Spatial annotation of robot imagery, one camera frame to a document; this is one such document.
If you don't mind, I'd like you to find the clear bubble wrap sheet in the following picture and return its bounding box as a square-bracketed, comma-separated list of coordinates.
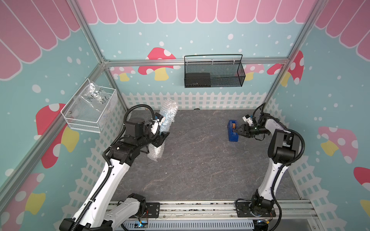
[146, 98, 179, 162]

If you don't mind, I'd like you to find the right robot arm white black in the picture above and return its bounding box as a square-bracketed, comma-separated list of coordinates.
[227, 112, 305, 218]

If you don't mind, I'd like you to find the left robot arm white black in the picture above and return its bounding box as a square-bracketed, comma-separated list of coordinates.
[59, 105, 170, 231]

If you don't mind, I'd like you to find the black box in basket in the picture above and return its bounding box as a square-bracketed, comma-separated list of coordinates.
[184, 73, 211, 88]

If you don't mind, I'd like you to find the clear plastic bag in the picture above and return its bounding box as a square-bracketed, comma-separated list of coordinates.
[77, 82, 111, 114]

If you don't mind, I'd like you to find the small green circuit board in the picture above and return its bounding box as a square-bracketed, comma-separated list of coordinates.
[134, 221, 148, 229]

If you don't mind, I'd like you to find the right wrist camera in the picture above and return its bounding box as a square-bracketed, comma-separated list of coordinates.
[242, 115, 254, 125]

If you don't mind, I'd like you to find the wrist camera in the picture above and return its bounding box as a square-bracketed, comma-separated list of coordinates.
[242, 115, 254, 125]
[152, 113, 165, 126]

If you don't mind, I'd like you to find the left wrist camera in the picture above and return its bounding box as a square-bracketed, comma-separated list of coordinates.
[152, 113, 165, 126]

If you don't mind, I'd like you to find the black wire mesh basket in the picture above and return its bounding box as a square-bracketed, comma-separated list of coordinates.
[184, 54, 246, 88]

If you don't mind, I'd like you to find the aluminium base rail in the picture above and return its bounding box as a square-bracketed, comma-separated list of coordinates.
[148, 200, 319, 221]

